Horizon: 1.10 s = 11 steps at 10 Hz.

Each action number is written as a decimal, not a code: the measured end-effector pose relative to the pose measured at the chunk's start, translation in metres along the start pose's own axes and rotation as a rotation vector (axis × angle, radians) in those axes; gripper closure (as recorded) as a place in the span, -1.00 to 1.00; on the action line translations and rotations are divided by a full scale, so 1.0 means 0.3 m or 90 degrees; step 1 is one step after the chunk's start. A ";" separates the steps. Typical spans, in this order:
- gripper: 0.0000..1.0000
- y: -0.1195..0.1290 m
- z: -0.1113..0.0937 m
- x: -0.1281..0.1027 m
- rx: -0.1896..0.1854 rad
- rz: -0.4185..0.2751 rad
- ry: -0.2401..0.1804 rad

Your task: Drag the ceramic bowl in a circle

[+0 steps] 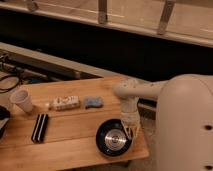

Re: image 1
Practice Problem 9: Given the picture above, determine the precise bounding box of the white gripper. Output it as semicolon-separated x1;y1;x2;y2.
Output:
121;98;140;140

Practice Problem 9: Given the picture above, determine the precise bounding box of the black ceramic bowl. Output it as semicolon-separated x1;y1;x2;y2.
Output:
96;119;132;157

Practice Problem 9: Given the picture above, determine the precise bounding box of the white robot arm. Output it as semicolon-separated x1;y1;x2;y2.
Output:
113;79;166;140

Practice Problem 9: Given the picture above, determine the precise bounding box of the blue sponge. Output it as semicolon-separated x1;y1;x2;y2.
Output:
84;97;103;109

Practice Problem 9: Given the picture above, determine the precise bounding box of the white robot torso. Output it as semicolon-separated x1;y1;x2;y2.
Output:
156;75;213;171

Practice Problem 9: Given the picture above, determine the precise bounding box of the black striped rectangular case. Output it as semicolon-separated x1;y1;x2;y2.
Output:
31;114;49;143

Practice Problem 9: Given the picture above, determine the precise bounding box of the white paper cup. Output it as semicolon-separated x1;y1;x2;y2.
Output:
10;90;33;113

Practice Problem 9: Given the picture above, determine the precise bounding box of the black object at left edge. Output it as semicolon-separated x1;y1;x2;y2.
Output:
0;105;10;139

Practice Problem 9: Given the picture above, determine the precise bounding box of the grey metal rail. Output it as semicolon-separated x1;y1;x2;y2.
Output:
0;41;118;81

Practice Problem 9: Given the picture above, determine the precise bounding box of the metal bracket middle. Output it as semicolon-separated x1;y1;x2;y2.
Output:
98;0;107;24

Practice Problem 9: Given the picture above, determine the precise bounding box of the metal bracket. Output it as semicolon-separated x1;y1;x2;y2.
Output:
98;0;107;24
157;0;176;35

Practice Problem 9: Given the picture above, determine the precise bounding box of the metal bracket right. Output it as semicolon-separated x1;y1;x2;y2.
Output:
157;0;176;35

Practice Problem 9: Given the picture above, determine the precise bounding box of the black cable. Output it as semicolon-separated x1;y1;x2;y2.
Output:
0;74;23;94

